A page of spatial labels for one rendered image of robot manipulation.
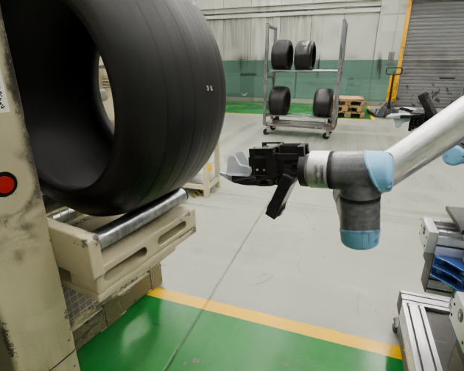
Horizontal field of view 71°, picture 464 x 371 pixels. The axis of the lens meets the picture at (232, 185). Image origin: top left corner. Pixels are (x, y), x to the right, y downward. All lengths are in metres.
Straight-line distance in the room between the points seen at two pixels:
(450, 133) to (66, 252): 0.80
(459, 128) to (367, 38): 11.05
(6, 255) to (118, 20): 0.47
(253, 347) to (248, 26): 11.36
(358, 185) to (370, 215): 0.07
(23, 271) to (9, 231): 0.09
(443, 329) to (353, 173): 1.22
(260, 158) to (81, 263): 0.41
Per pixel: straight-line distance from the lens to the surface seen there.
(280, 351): 1.72
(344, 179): 0.63
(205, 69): 0.74
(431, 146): 0.77
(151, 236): 0.83
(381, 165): 0.62
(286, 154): 0.66
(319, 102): 6.00
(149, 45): 0.64
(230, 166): 0.72
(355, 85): 11.70
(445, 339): 1.70
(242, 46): 12.35
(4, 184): 0.70
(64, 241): 0.74
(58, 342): 0.90
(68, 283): 0.84
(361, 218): 0.65
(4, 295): 0.77
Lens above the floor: 1.26
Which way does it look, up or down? 20 degrees down
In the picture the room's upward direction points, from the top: straight up
